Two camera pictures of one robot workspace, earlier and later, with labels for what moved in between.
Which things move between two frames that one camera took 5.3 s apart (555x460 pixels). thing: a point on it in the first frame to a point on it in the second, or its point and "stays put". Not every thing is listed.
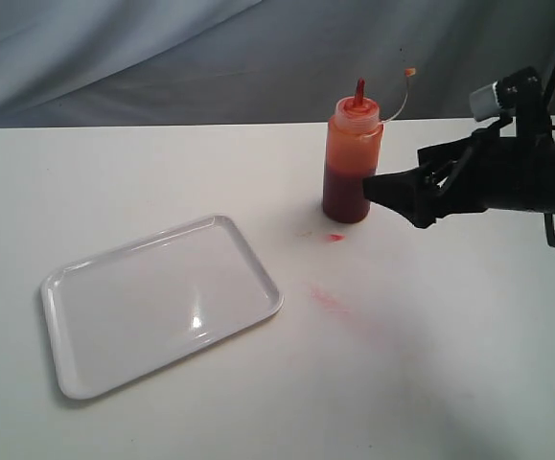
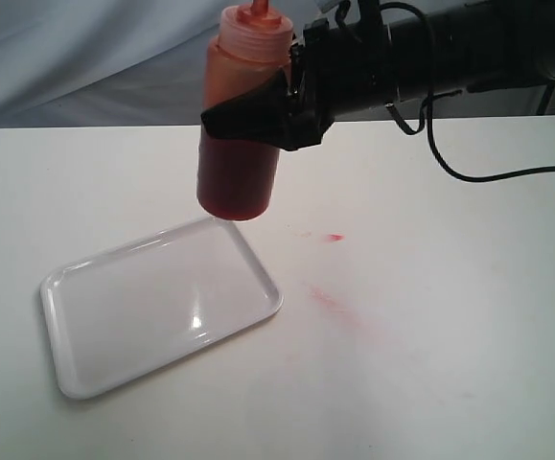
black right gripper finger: (405, 193) to (264, 115)
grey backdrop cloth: (74, 63) stays put
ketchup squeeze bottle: (354, 146) to (239, 181)
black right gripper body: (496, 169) to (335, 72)
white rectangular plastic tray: (125, 310) stays put
